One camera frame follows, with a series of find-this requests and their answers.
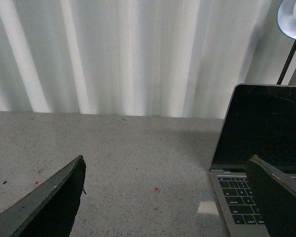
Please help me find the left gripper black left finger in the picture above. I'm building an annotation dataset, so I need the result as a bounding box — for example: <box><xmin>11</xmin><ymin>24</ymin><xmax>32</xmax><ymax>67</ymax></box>
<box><xmin>0</xmin><ymin>155</ymin><xmax>86</xmax><ymax>237</ymax></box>

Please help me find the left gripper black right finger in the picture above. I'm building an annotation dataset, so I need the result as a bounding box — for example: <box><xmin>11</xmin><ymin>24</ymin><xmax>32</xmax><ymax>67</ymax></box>
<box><xmin>245</xmin><ymin>155</ymin><xmax>296</xmax><ymax>237</ymax></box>

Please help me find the grey laptop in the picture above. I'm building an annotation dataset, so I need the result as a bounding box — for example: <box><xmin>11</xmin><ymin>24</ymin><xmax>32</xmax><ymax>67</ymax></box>
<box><xmin>209</xmin><ymin>84</ymin><xmax>296</xmax><ymax>237</ymax></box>

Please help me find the blue desk lamp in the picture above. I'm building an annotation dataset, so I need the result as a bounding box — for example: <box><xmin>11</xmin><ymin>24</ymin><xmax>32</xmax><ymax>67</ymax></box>
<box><xmin>277</xmin><ymin>0</ymin><xmax>296</xmax><ymax>85</ymax></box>

